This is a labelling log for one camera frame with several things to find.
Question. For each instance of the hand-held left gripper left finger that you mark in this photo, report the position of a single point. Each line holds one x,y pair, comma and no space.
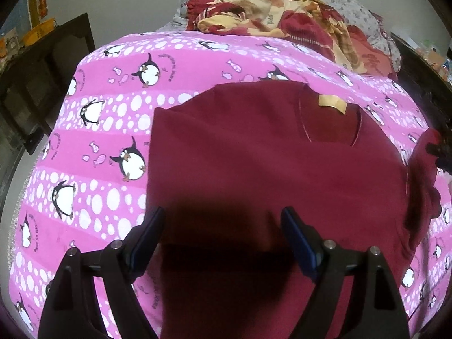
146,240

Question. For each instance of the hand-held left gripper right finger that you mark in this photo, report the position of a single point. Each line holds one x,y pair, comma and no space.
298,240

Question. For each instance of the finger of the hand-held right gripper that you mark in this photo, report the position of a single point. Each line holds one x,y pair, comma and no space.
441,155

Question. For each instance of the maroon t-shirt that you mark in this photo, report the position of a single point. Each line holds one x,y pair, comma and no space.
247,155

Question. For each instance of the dark wooden headboard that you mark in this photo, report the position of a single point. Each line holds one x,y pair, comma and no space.
423,77

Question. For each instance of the pink penguin bed sheet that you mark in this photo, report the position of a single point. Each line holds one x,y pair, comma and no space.
106,169

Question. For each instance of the red yellow blanket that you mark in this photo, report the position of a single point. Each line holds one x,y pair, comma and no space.
300,24

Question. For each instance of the dark wooden cabinet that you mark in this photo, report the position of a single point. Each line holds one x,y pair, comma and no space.
53,60

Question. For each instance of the yellow basket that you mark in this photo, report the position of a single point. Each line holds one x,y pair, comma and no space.
39,31

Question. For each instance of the red wall sticker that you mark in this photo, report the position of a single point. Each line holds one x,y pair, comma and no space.
42,5

